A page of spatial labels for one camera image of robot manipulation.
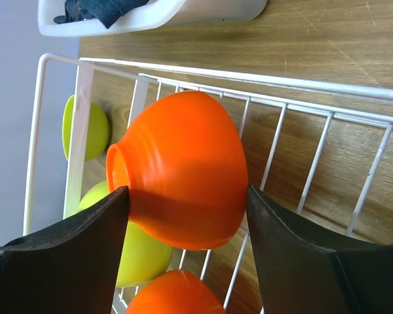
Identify lime green bowl tall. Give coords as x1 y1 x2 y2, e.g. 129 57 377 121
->
77 179 174 288

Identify lime green bowl shallow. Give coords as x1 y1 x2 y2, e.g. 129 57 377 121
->
62 95 111 161

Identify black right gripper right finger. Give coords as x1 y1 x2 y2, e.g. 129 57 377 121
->
247 186 393 313

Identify orange bowl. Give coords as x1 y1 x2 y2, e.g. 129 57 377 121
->
105 91 248 251
125 270 225 313

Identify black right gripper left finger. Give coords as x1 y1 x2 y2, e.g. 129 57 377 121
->
0 187 129 313

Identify white wire dish rack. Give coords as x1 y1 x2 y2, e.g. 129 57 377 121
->
23 54 393 313

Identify orange bowl front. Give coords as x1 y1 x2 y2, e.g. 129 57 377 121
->
125 270 225 313

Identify white plastic laundry basket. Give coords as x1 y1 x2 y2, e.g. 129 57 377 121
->
37 1 267 37

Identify folded blue jeans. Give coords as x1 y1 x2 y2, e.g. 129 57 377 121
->
53 0 149 29

